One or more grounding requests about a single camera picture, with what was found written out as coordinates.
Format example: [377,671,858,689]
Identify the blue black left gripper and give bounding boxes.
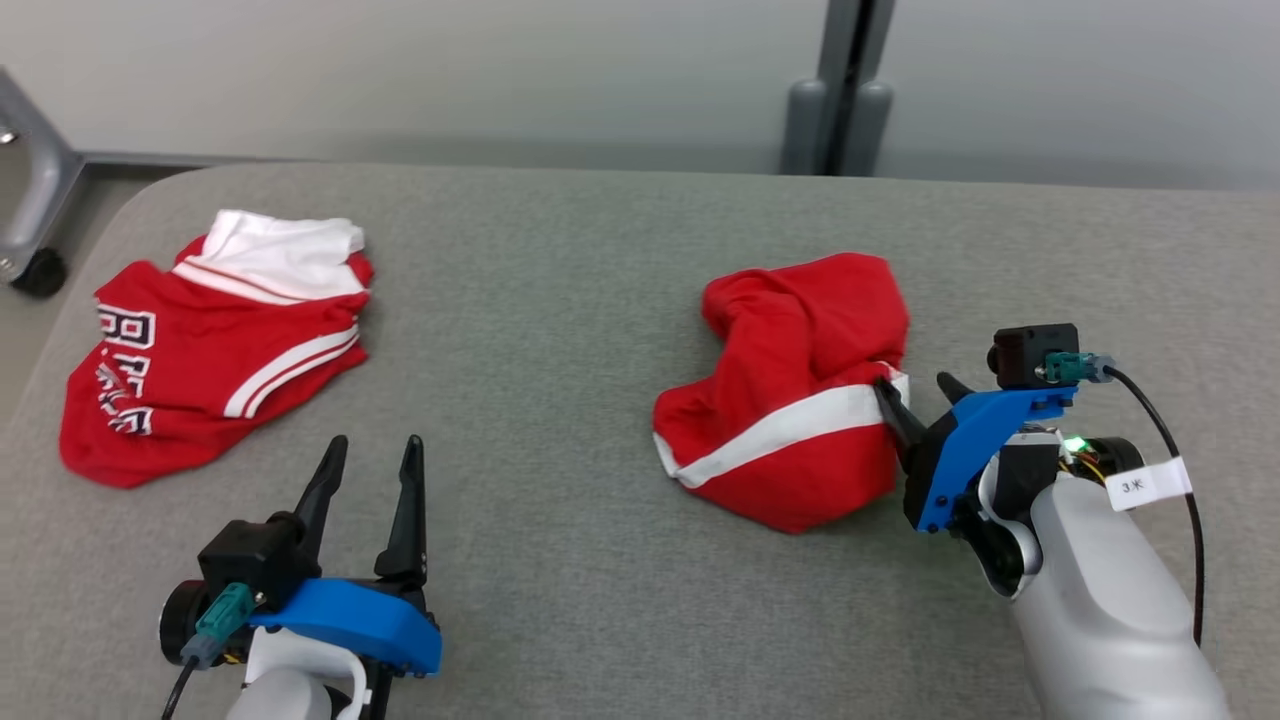
[248,434,443,720]

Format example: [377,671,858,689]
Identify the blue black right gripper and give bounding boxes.
[872,371,1080,534]

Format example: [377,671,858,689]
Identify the red shorts with white band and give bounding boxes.
[651,251,914,536]

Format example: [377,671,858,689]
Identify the red jersey with white sleeves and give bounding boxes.
[58,208,377,491]

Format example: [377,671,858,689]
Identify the black caster wheel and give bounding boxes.
[9,247,70,300]

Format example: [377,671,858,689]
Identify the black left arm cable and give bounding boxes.
[160,583,256,720]

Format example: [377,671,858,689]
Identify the white right cable label tag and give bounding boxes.
[1104,456,1194,514]

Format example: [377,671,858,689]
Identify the grey cylinder post bumper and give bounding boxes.
[781,79,832,178]
[845,80,895,179]

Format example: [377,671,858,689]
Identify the grey vertical wall post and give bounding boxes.
[815,0,896,178]

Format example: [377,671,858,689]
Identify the grey metal cart frame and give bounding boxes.
[0,66,88,293]

